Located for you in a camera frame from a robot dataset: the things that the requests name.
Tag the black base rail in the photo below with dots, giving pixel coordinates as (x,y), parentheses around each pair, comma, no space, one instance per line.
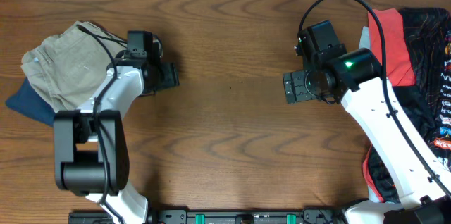
(305,216)

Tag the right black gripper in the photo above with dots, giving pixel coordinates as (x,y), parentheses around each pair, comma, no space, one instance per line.
(294,88)

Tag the black printed shirt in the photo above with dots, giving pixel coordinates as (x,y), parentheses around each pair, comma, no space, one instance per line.
(427,102)

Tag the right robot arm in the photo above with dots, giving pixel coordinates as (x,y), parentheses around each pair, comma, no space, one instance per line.
(354,80)

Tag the folded navy blue shorts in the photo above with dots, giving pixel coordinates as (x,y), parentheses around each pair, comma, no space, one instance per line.
(28,103)

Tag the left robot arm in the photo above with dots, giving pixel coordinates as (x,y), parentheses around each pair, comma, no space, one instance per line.
(90,152)

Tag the light blue garment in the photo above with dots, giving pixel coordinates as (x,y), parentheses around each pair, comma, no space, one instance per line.
(365,42)

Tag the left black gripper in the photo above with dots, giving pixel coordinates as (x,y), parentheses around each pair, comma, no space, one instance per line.
(172,74)

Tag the khaki cargo shorts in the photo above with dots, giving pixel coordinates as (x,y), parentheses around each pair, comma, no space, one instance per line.
(66,69)

